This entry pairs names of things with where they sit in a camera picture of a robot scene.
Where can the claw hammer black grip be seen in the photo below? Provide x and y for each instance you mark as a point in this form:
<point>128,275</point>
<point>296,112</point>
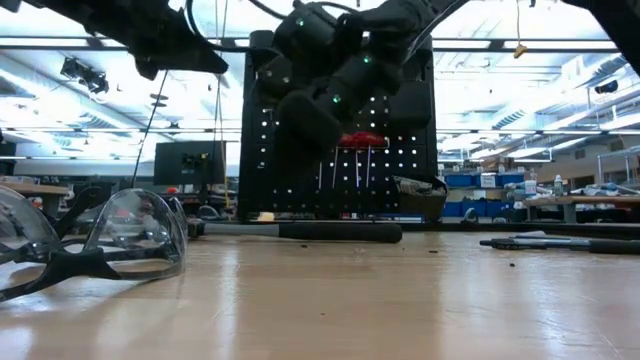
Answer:
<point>340,232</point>

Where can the lilac pen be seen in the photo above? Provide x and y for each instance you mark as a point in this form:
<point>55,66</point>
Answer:
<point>530,233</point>

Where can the white plastic container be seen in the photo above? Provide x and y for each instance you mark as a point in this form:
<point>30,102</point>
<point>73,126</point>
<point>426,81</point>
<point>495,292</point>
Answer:
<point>530,188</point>

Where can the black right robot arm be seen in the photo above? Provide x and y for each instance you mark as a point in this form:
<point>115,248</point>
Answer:
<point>400,15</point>

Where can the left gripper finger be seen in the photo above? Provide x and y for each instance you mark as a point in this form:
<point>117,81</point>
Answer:
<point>170,65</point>
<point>180,42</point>

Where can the black plastic hanging bin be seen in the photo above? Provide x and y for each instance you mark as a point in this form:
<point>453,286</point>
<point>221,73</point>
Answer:
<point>425,207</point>

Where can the clear safety glasses black frame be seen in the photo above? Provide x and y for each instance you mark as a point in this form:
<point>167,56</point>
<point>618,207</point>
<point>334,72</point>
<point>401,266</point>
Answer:
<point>181,215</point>
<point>140,235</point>

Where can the wooden workbench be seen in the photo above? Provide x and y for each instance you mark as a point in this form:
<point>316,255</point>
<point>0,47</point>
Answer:
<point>590,202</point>

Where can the black ballpoint pen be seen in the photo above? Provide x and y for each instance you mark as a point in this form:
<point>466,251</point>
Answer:
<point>610,246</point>
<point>550,238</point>

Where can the wooden side table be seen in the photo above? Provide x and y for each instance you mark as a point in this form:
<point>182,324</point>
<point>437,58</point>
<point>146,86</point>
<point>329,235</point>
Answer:
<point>30,189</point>

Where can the small beige block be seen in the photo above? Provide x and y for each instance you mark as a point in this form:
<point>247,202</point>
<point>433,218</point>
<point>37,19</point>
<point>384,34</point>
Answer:
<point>266,216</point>

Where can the yellow hanging tag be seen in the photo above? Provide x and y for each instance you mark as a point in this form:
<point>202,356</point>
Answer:
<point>520,51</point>

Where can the black mounted device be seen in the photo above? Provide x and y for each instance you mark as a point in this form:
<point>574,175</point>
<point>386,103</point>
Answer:
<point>606,87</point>

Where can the black computer monitor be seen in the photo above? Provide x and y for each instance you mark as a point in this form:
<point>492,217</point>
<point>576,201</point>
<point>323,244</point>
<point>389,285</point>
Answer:
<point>175,165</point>

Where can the blue storage bin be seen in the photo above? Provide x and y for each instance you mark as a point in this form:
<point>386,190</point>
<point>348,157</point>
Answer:
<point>459,181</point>
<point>480,209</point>
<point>512,180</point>

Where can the clear plastic bottle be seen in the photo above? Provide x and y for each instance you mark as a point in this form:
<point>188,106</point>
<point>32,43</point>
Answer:
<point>558,187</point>

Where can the black ceiling device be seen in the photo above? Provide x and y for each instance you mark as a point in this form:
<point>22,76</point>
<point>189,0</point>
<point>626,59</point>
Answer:
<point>87,77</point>

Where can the black pegboard tool cart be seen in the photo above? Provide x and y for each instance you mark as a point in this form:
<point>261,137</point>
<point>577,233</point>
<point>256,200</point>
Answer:
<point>247,150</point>

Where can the black aluminium table frame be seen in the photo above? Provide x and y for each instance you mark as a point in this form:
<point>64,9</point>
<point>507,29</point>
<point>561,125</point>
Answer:
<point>450,226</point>

